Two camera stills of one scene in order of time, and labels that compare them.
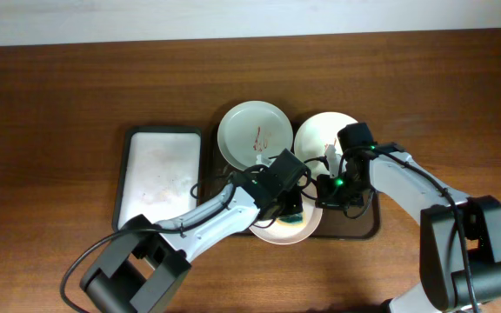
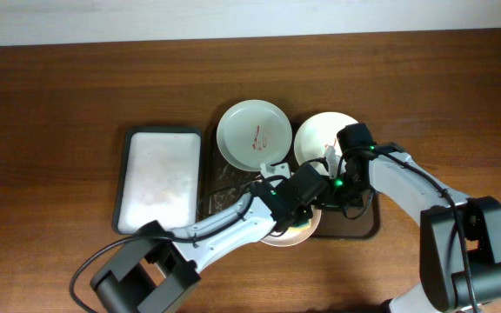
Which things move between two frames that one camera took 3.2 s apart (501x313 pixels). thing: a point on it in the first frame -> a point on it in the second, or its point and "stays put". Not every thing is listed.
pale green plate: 250,129 stays put
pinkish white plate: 283,234 stays put
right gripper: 325,198 stays put
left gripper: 294,203 -> 303,212
